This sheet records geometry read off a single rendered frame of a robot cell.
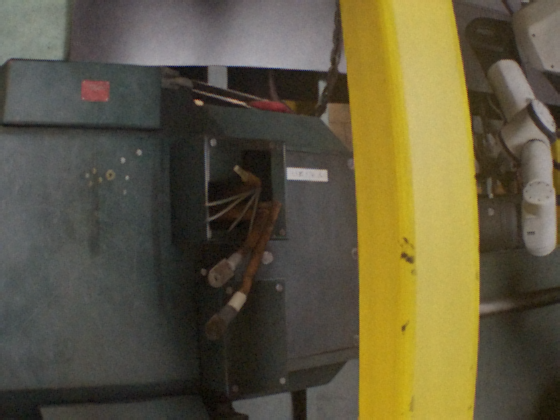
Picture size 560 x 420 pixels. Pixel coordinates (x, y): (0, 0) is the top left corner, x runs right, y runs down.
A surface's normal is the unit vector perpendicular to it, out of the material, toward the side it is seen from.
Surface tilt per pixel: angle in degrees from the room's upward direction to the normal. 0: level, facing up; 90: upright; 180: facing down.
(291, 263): 90
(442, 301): 90
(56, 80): 90
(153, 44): 90
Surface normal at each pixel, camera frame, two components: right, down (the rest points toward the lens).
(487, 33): -0.49, -0.44
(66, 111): 0.64, -0.07
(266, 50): 0.36, -0.07
